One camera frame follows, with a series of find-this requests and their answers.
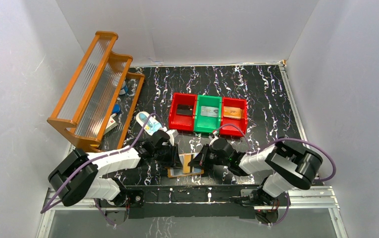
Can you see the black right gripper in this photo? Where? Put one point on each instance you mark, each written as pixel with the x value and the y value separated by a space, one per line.
pixel 201 159

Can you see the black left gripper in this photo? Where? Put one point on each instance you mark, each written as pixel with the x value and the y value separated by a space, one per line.
pixel 174 156

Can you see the orange leather card holder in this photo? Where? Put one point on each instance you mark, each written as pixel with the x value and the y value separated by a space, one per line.
pixel 177 172

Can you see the gold credit card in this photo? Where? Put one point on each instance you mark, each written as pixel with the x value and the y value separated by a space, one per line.
pixel 186 159
pixel 232 112

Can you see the white credit card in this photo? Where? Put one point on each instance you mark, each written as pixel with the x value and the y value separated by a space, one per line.
pixel 209 111

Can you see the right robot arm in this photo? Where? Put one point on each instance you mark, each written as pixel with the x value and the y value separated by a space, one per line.
pixel 294 165

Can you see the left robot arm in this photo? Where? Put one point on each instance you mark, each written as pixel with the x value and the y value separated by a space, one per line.
pixel 81 175

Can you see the black card in red bin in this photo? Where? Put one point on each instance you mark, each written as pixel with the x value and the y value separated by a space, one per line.
pixel 184 110

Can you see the white blue tube package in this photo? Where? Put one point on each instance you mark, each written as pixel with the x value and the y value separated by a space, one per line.
pixel 150 125

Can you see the red plastic bin left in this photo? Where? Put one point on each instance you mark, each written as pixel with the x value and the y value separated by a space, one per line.
pixel 179 122

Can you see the red plastic bin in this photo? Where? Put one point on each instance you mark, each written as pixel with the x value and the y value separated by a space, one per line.
pixel 239 123
pixel 179 122

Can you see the green plastic bin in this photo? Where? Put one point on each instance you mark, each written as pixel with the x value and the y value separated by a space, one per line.
pixel 207 124

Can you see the red plastic bin right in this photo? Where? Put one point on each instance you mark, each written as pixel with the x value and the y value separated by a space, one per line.
pixel 239 123

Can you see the white green small box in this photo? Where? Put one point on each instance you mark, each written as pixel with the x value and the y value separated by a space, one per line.
pixel 111 124

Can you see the blue cap container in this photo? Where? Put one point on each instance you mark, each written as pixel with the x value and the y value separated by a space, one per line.
pixel 116 109

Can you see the blue white bottle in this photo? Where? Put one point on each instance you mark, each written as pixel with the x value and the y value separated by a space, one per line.
pixel 123 88

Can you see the orange wooden shelf rack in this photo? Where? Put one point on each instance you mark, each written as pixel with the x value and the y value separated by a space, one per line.
pixel 85 107

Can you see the aluminium frame rail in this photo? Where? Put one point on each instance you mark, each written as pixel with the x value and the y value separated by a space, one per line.
pixel 146 191

